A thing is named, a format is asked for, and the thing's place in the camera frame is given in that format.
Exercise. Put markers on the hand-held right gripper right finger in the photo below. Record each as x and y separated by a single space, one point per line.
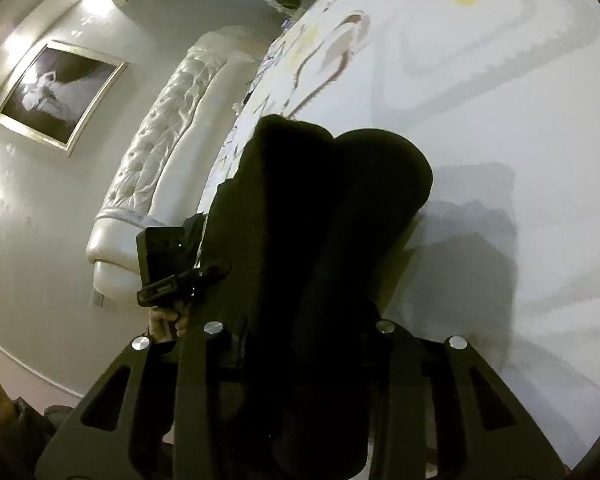
395 385

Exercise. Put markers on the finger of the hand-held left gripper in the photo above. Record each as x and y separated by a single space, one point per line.
190 276

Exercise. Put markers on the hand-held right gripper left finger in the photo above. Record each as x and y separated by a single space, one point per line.
200 385

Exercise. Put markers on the black pants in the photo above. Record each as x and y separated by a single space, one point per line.
330 235

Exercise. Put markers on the person's left hand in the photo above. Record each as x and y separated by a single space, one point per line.
167 322

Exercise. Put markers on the white tufted headboard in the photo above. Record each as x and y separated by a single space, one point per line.
180 135

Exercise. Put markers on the dark cloth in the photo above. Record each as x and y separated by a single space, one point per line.
35 427

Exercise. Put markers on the framed black white picture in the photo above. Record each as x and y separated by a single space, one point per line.
55 92

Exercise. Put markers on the white yellow printed bed sheet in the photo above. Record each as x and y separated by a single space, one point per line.
480 110

